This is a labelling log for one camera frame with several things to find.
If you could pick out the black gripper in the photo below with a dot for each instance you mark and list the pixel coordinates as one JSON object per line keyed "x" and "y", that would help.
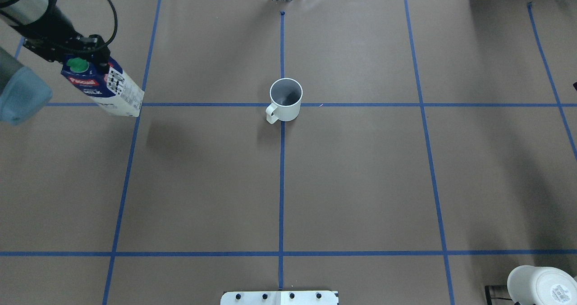
{"x": 57, "y": 35}

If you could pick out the blue white milk carton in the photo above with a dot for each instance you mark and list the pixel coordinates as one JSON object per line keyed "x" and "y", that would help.
{"x": 113, "y": 89}

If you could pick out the white HOME mug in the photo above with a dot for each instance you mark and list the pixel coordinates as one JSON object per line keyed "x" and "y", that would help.
{"x": 285, "y": 100}

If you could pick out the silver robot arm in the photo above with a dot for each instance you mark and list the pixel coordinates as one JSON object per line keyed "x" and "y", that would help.
{"x": 23, "y": 93}

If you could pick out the white mug on rack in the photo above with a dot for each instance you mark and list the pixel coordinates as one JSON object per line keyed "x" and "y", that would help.
{"x": 531, "y": 285}

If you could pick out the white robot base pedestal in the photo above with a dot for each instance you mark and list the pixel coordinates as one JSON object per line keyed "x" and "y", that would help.
{"x": 280, "y": 298}

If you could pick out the black wire mug rack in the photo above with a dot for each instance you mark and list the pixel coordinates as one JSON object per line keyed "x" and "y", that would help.
{"x": 497, "y": 295}

